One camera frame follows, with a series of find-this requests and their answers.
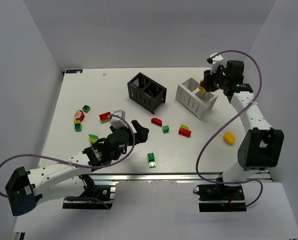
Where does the green 2x4 lego plate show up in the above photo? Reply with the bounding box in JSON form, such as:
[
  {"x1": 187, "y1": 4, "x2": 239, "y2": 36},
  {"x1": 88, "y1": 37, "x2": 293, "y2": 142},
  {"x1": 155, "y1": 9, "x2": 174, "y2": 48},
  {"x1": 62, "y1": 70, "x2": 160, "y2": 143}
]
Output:
[{"x1": 147, "y1": 152, "x2": 156, "y2": 168}]

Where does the yellow square lego brick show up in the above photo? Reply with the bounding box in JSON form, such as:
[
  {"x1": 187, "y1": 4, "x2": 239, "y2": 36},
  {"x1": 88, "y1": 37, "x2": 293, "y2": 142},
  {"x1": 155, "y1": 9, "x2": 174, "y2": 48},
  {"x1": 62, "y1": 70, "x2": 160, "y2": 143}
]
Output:
[{"x1": 199, "y1": 79, "x2": 206, "y2": 93}]

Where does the yellow round lego piece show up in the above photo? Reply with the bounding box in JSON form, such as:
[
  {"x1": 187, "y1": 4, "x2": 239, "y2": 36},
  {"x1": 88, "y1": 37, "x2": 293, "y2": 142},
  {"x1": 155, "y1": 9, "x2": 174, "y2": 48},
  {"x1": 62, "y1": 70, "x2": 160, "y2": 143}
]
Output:
[{"x1": 222, "y1": 131, "x2": 236, "y2": 146}]

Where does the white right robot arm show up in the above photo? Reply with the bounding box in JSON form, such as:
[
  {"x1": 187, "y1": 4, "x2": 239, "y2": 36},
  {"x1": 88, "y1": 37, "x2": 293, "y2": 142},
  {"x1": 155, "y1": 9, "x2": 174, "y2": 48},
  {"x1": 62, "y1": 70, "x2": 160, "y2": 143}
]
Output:
[{"x1": 200, "y1": 56, "x2": 284, "y2": 185}]

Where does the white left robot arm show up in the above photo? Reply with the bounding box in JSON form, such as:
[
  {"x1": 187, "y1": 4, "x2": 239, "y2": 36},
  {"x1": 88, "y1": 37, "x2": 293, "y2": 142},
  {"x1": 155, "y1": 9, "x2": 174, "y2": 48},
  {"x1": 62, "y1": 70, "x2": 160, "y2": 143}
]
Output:
[{"x1": 5, "y1": 120, "x2": 150, "y2": 216}]

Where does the red rounded lego brick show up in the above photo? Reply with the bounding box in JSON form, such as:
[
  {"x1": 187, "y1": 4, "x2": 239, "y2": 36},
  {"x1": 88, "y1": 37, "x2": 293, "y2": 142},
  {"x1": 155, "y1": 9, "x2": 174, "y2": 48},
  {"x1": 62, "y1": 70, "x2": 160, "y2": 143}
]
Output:
[{"x1": 151, "y1": 117, "x2": 163, "y2": 127}]

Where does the green and lime lego stack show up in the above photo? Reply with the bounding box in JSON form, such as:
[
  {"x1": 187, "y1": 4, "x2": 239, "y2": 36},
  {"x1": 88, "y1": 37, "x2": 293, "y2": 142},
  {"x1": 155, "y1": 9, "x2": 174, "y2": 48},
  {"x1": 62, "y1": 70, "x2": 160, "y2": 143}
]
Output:
[{"x1": 88, "y1": 134, "x2": 99, "y2": 145}]

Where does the small green lego brick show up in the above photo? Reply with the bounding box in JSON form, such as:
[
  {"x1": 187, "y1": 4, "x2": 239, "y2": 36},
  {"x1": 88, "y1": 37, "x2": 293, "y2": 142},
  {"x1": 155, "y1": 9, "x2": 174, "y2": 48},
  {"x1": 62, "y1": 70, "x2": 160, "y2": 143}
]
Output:
[{"x1": 162, "y1": 125, "x2": 170, "y2": 134}]

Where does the red and lime lego stack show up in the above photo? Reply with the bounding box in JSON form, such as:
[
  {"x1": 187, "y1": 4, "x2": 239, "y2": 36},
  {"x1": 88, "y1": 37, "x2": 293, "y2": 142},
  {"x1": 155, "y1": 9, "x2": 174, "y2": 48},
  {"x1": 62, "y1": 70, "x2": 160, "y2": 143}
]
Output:
[{"x1": 99, "y1": 111, "x2": 112, "y2": 124}]

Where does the black two-slot container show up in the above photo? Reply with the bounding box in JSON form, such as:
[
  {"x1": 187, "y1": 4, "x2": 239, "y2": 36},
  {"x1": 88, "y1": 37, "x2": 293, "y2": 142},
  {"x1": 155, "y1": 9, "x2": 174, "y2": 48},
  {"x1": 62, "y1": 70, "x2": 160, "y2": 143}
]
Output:
[{"x1": 127, "y1": 72, "x2": 167, "y2": 114}]

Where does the white two-slot container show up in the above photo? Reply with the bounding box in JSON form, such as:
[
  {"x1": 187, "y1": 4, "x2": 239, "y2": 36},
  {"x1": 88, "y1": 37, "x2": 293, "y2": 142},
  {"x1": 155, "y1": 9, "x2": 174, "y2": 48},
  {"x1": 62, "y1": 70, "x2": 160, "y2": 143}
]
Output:
[{"x1": 175, "y1": 77, "x2": 218, "y2": 121}]

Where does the green lime small lego stack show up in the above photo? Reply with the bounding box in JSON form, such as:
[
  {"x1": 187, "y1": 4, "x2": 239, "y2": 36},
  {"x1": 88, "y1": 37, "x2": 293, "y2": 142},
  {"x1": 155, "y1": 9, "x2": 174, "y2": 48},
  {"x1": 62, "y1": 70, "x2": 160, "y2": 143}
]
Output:
[{"x1": 73, "y1": 120, "x2": 82, "y2": 132}]

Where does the red lego with lime top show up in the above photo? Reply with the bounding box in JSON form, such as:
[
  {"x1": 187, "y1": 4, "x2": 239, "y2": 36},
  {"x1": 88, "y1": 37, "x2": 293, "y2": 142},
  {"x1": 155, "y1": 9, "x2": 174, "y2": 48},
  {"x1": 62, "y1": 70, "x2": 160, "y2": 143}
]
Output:
[{"x1": 178, "y1": 124, "x2": 192, "y2": 138}]

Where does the green square lego brick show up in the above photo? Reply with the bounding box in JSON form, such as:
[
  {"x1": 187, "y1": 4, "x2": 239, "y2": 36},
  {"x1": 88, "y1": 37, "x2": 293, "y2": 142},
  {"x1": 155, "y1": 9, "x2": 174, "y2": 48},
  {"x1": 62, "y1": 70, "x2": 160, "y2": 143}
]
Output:
[{"x1": 82, "y1": 105, "x2": 91, "y2": 113}]

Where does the red flower lego piece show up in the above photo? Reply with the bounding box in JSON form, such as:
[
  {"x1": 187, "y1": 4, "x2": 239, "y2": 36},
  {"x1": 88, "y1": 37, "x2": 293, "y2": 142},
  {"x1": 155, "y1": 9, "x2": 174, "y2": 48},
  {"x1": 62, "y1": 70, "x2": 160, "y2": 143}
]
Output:
[{"x1": 74, "y1": 109, "x2": 85, "y2": 122}]

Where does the blue label sticker left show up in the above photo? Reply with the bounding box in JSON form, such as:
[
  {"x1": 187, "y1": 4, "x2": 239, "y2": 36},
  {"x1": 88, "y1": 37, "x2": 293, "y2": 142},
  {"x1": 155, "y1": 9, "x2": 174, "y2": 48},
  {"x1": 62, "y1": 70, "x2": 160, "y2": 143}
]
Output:
[{"x1": 65, "y1": 69, "x2": 83, "y2": 74}]

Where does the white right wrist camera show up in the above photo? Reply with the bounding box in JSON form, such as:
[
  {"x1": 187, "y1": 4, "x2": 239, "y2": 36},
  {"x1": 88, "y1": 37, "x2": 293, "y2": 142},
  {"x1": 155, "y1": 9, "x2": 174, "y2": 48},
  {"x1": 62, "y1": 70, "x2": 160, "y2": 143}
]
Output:
[{"x1": 206, "y1": 52, "x2": 224, "y2": 75}]

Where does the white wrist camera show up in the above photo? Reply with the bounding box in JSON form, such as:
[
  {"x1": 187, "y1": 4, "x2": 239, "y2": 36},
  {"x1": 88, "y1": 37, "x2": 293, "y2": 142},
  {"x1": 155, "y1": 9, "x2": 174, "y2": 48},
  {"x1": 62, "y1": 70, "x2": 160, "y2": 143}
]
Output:
[
  {"x1": 110, "y1": 109, "x2": 127, "y2": 129},
  {"x1": 206, "y1": 52, "x2": 224, "y2": 75}
]

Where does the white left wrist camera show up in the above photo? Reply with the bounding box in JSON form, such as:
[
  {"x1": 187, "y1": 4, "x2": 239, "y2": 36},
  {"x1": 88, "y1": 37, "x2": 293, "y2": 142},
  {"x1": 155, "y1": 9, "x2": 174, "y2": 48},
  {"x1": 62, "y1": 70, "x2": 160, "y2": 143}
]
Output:
[{"x1": 110, "y1": 109, "x2": 127, "y2": 129}]

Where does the aluminium table edge rail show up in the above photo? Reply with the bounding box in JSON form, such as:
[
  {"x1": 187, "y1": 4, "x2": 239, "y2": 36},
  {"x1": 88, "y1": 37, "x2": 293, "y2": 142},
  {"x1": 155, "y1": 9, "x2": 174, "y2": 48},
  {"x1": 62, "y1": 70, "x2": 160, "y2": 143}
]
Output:
[{"x1": 35, "y1": 172, "x2": 274, "y2": 183}]

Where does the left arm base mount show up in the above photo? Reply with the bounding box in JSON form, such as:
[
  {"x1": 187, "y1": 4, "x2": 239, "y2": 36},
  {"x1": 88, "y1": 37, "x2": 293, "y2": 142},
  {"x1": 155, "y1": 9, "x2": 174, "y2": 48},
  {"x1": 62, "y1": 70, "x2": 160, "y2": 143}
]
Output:
[{"x1": 62, "y1": 174, "x2": 116, "y2": 210}]

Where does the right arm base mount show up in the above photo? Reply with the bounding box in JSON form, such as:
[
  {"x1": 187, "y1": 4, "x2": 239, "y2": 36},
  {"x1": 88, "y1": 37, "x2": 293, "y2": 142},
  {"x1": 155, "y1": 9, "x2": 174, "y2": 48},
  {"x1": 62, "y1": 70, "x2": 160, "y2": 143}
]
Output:
[{"x1": 192, "y1": 183, "x2": 247, "y2": 213}]

